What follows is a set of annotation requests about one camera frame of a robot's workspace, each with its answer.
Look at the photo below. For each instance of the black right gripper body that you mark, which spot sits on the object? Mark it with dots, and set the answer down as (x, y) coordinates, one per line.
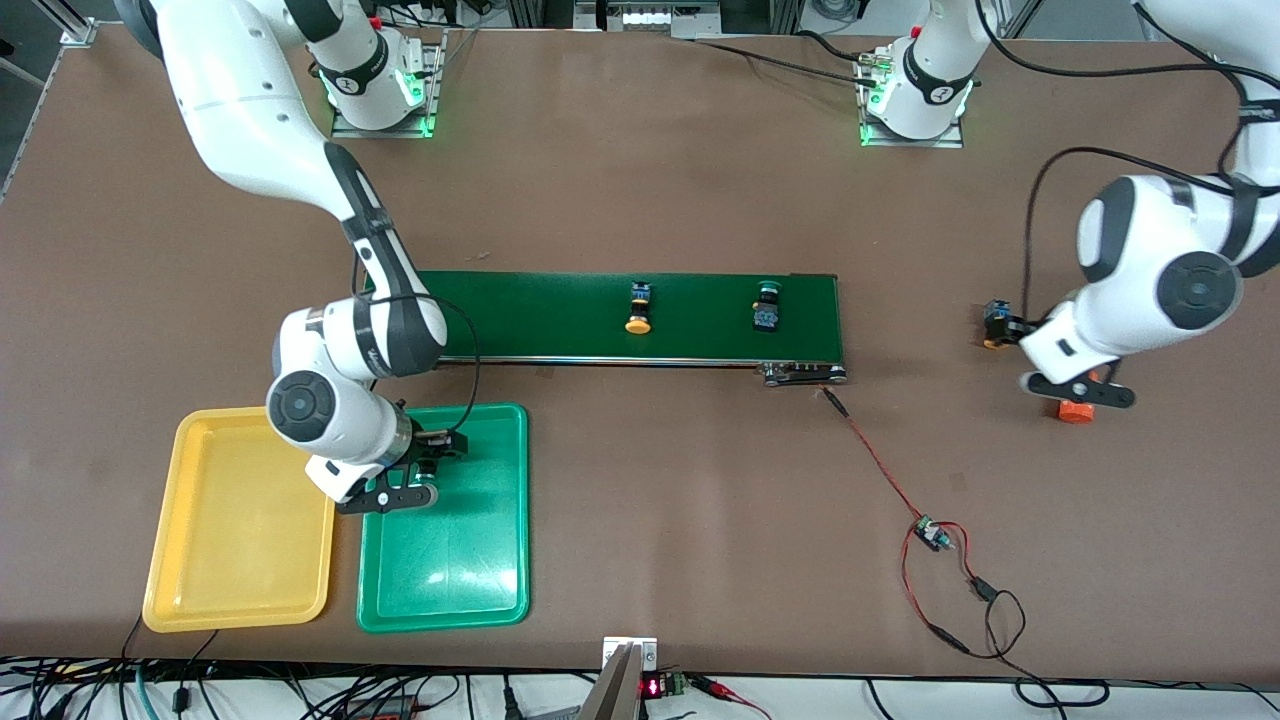
(432, 444)

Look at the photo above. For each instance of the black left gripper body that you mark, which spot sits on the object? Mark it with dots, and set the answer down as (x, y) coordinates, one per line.
(1019, 327)

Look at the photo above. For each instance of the yellow-capped push button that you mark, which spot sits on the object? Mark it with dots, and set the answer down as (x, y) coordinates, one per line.
(994, 318)
(640, 305)

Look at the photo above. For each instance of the orange cylinder battery cell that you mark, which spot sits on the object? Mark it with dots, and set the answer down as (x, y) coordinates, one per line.
(1075, 413)

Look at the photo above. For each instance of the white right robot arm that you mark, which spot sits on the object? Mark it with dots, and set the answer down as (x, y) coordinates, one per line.
(240, 100)

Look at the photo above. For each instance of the green plastic tray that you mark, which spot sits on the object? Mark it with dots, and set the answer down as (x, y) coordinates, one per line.
(450, 560)

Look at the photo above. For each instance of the green conveyor belt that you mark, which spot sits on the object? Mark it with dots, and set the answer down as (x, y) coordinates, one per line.
(550, 315)

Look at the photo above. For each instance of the small speed controller module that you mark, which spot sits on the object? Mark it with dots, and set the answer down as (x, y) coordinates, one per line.
(933, 535)

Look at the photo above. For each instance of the yellow plastic tray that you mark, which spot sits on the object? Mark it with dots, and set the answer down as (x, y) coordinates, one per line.
(240, 560)

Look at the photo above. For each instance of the orange and black device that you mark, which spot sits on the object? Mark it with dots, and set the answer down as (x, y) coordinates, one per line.
(385, 708)

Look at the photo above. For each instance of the small red digit display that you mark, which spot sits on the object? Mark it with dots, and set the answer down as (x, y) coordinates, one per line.
(652, 687)

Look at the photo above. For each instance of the red clip test leads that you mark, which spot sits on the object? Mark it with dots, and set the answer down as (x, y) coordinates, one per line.
(725, 690)

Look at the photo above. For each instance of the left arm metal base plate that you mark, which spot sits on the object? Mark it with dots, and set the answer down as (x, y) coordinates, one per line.
(950, 138)

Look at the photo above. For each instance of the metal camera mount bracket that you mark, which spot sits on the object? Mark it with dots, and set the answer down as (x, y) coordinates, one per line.
(625, 690)

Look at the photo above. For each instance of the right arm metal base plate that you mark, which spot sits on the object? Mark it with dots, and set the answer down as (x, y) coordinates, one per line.
(432, 100)

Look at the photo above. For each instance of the metal frame with light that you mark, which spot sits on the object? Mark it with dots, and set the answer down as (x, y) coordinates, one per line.
(645, 18)

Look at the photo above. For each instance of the aluminium table edge rail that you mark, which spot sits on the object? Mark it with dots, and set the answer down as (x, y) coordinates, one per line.
(40, 100)

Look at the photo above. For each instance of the aluminium extrusion post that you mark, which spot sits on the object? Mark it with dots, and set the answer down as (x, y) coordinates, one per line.
(80, 28)

